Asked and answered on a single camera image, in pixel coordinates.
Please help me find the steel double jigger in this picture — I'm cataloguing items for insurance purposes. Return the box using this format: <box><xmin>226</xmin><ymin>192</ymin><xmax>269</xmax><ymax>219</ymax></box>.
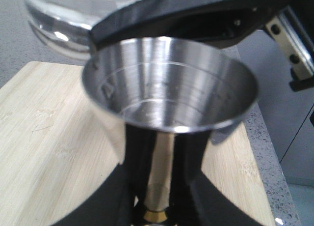
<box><xmin>82</xmin><ymin>37</ymin><xmax>259</xmax><ymax>226</ymax></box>

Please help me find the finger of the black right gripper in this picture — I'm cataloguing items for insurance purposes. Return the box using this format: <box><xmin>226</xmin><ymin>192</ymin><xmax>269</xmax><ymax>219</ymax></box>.
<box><xmin>89</xmin><ymin>0</ymin><xmax>292</xmax><ymax>50</ymax></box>

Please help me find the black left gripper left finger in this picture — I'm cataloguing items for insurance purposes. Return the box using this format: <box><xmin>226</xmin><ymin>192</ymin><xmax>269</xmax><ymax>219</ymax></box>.
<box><xmin>55</xmin><ymin>125</ymin><xmax>152</xmax><ymax>226</ymax></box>

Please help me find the wooden cutting board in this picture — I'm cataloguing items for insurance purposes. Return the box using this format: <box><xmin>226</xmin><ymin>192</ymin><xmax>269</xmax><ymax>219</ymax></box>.
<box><xmin>0</xmin><ymin>61</ymin><xmax>275</xmax><ymax>226</ymax></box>

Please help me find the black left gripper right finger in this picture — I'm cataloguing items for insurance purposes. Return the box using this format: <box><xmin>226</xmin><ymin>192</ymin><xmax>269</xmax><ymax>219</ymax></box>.
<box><xmin>169</xmin><ymin>131</ymin><xmax>259</xmax><ymax>226</ymax></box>

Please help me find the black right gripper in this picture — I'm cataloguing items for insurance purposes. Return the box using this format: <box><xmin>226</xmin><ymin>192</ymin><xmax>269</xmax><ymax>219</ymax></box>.
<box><xmin>265</xmin><ymin>6</ymin><xmax>314</xmax><ymax>91</ymax></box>

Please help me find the glass beaker with liquid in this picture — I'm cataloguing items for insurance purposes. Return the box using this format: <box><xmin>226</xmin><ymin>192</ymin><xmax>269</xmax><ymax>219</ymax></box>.
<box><xmin>23</xmin><ymin>0</ymin><xmax>140</xmax><ymax>61</ymax></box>

